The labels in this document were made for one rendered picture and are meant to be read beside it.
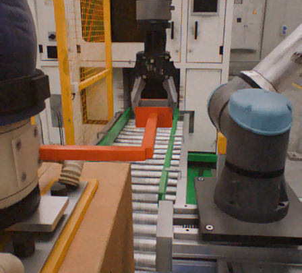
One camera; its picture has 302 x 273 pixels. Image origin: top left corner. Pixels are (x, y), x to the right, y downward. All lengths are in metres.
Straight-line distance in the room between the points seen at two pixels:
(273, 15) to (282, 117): 9.25
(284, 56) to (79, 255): 0.57
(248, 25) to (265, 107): 8.80
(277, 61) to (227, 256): 0.43
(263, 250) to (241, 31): 8.79
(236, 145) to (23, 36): 0.41
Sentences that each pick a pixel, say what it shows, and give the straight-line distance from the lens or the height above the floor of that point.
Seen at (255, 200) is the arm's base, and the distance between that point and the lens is 0.63.
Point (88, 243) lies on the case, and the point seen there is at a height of 1.07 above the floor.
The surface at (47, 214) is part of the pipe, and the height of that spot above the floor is 1.12.
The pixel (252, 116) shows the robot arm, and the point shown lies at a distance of 0.58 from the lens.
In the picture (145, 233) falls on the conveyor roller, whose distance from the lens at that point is 1.44.
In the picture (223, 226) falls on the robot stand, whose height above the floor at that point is 1.04.
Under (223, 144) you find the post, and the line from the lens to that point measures 1.20.
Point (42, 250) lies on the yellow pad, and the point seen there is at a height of 1.09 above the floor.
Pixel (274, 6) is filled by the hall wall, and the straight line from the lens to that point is 9.83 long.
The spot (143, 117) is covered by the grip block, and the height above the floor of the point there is 1.19.
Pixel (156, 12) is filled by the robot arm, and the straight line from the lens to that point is 0.66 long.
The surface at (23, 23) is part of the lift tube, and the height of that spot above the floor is 1.40.
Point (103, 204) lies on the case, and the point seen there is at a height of 1.07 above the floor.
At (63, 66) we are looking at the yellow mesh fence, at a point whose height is 1.16.
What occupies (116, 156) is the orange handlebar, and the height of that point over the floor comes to 1.19.
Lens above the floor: 1.40
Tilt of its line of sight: 17 degrees down
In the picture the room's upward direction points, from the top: straight up
